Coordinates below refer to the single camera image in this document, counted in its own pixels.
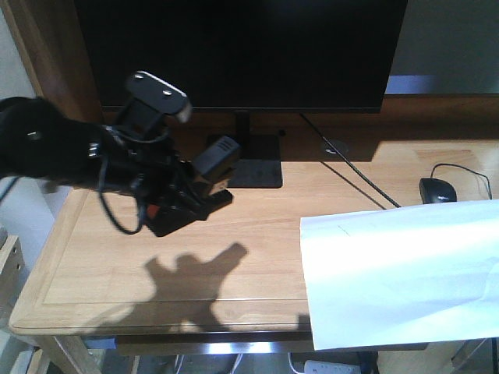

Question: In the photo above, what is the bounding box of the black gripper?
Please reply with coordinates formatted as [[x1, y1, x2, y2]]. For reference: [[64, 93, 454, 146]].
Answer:
[[101, 97, 240, 206]]

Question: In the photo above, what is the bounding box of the black stapler with orange button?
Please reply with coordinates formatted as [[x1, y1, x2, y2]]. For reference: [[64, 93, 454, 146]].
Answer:
[[144, 179, 233, 237]]

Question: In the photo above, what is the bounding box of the white paper sheet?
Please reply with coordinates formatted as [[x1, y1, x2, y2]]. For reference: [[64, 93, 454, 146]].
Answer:
[[300, 200, 498, 350]]

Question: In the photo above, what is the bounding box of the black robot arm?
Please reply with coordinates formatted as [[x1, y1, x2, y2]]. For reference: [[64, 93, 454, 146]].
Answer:
[[1, 97, 239, 211]]

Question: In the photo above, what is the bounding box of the wooden desk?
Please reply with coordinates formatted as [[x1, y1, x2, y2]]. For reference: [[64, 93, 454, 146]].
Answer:
[[0, 0, 499, 374]]

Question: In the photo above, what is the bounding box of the black computer monitor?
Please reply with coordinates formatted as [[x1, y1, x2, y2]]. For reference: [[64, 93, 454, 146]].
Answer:
[[74, 1, 407, 188]]

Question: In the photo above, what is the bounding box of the black computer mouse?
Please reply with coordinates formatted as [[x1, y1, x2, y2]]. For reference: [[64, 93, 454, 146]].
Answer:
[[419, 178, 457, 204]]

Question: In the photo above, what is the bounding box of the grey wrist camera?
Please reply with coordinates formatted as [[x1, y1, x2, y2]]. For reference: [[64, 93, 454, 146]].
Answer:
[[125, 71, 193, 123]]

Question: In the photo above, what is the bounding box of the black monitor cable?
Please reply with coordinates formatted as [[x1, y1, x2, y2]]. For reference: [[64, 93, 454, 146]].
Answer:
[[299, 112, 402, 210]]

